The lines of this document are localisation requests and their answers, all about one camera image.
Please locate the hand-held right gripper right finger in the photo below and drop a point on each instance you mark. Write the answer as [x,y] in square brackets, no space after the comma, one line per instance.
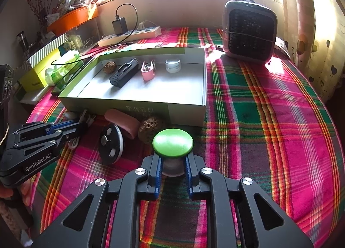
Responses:
[189,176]

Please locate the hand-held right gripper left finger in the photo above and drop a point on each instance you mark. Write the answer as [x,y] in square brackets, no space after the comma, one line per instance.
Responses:
[158,176]

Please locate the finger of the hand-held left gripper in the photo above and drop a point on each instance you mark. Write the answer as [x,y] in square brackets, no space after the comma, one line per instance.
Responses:
[76,130]
[62,126]

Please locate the black round disc device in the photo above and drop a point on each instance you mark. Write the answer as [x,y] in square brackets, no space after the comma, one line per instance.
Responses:
[110,145]

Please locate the green mushroom knob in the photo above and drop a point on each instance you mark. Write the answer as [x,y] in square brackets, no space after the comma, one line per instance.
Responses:
[172,142]

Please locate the pink clip holder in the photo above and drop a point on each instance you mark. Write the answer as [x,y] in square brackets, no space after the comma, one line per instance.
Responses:
[122,122]
[147,74]

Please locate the brown carved walnut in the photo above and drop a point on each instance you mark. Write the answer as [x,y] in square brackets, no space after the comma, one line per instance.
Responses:
[110,67]
[151,129]

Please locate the black rectangular device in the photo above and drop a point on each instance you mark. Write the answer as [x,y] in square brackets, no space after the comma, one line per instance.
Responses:
[122,74]

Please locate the green grey cardboard box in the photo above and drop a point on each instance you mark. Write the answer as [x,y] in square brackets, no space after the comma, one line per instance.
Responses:
[167,90]

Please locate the white round jar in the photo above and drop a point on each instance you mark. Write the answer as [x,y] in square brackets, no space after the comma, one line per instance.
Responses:
[173,66]

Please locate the person's left hand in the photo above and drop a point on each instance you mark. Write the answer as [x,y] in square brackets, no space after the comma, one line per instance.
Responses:
[6,192]

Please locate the yellow green box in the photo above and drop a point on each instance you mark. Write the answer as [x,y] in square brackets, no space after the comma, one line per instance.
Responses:
[35,78]

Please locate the green tissue pack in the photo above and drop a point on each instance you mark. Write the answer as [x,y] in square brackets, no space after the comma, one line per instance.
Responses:
[62,68]

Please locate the dark patterned box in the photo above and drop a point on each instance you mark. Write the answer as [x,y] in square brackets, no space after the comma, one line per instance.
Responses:
[6,86]

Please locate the green white striped box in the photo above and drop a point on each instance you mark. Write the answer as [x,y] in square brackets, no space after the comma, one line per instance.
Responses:
[47,49]

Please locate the glass jar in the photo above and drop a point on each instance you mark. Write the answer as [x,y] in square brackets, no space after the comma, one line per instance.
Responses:
[22,40]

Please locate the clear plastic container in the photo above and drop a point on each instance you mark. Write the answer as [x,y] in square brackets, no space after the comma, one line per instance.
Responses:
[86,32]

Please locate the green paper sheet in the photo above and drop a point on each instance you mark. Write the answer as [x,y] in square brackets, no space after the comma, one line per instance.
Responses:
[129,48]

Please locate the orange box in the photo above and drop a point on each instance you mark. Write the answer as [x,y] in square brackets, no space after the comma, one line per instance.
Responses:
[72,20]

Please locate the white power strip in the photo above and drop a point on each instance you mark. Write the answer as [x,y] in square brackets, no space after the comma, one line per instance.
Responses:
[134,34]

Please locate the black charger adapter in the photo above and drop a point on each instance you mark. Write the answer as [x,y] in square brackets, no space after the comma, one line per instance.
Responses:
[119,26]

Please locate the red flower branch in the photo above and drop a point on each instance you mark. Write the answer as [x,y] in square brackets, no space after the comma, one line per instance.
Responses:
[37,2]

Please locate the grey fan heater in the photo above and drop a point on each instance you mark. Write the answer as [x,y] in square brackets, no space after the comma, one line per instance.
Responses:
[249,32]

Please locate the heart print curtain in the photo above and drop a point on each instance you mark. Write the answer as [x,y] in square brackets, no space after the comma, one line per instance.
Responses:
[312,34]

